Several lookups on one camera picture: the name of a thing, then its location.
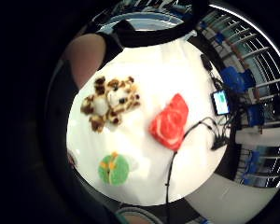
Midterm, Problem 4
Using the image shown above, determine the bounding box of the the person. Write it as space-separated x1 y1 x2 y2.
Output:
46 21 125 150

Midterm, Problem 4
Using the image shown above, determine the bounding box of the black power adapter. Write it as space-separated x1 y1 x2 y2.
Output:
200 53 214 72

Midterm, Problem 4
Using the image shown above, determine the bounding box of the brown spotted plush animal toy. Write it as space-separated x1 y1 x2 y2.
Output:
79 76 142 133

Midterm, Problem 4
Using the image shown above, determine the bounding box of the red marbled steak plush toy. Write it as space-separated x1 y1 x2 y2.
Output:
148 92 190 152

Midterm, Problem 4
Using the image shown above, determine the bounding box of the blue chair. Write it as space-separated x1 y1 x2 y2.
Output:
247 104 266 128
241 150 261 186
219 65 257 94

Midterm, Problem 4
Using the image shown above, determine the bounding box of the smartphone with lit screen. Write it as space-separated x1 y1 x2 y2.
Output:
211 89 231 117

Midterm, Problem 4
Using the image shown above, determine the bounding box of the green round plush toy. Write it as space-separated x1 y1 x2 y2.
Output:
97 151 131 187

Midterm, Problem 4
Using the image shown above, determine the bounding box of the teal rimmed round object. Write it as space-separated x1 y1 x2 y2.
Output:
114 206 164 224

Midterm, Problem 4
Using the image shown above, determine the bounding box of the long black cable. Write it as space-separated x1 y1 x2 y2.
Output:
164 117 218 207

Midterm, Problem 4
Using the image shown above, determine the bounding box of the black cable hub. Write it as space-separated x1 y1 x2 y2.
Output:
210 130 230 151

